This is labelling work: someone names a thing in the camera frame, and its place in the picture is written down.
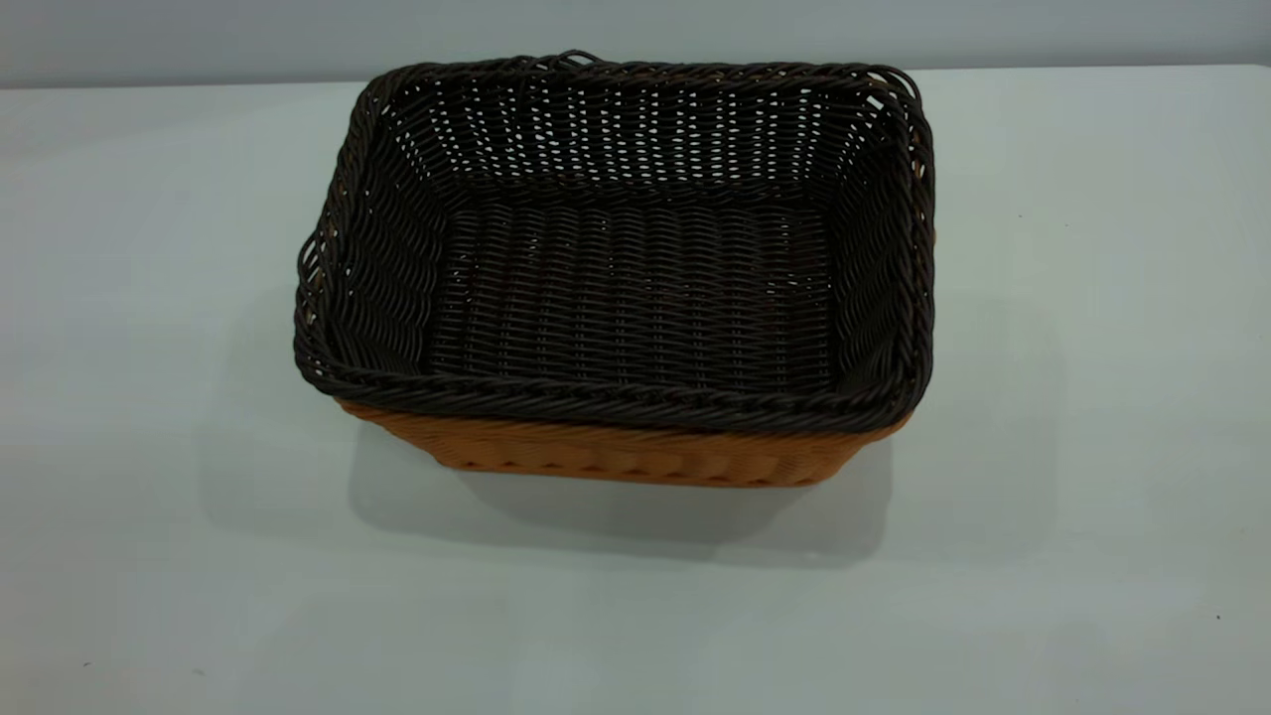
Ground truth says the dark brown wicker basket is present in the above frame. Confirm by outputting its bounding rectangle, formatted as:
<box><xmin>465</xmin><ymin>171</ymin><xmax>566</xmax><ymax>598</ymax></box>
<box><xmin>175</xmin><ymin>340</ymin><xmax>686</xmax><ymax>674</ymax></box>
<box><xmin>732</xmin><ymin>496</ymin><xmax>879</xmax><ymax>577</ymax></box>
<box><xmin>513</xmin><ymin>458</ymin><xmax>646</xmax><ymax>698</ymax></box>
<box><xmin>293</xmin><ymin>50</ymin><xmax>936</xmax><ymax>435</ymax></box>

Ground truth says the orange wicker basket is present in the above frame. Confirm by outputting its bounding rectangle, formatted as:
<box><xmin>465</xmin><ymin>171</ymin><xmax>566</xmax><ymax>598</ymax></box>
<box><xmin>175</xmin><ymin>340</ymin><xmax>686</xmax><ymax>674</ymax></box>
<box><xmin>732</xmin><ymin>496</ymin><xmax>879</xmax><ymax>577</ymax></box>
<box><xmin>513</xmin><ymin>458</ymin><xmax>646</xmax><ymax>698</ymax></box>
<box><xmin>338</xmin><ymin>397</ymin><xmax>913</xmax><ymax>488</ymax></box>

